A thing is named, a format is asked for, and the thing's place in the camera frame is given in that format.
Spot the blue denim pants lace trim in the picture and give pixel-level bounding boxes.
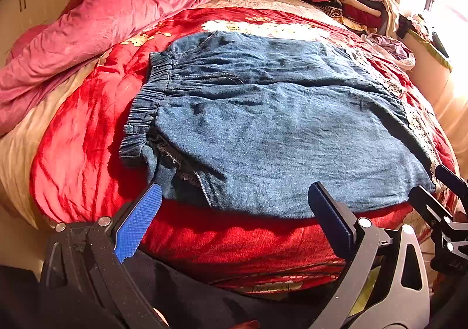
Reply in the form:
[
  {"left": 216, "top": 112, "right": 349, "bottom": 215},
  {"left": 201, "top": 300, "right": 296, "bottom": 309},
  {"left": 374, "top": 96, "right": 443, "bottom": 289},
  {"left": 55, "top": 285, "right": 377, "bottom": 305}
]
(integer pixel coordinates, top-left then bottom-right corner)
[{"left": 120, "top": 31, "right": 436, "bottom": 219}]

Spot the red floral bed blanket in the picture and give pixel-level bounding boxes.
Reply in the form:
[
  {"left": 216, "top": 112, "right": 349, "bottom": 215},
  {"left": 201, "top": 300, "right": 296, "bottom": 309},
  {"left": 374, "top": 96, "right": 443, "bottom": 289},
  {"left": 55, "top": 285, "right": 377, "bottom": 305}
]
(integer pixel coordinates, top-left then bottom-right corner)
[{"left": 30, "top": 7, "right": 458, "bottom": 295}]

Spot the bag of purple clothes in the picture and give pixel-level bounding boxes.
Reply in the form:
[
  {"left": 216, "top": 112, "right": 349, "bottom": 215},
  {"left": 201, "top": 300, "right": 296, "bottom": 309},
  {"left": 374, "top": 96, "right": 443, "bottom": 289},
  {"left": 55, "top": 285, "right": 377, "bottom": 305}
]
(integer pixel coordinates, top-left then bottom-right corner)
[{"left": 362, "top": 34, "right": 416, "bottom": 72}]

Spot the cluttered window sill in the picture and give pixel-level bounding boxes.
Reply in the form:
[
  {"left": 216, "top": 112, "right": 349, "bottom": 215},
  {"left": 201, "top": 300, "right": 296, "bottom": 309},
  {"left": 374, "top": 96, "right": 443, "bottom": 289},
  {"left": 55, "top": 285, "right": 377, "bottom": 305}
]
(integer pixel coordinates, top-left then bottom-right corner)
[{"left": 397, "top": 14, "right": 453, "bottom": 72}]

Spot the pink duvet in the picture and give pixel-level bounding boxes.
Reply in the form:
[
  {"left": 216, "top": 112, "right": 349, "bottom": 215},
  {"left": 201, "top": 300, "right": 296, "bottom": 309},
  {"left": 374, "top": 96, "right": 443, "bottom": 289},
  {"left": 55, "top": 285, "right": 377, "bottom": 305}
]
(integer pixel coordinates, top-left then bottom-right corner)
[{"left": 1, "top": 0, "right": 210, "bottom": 134}]

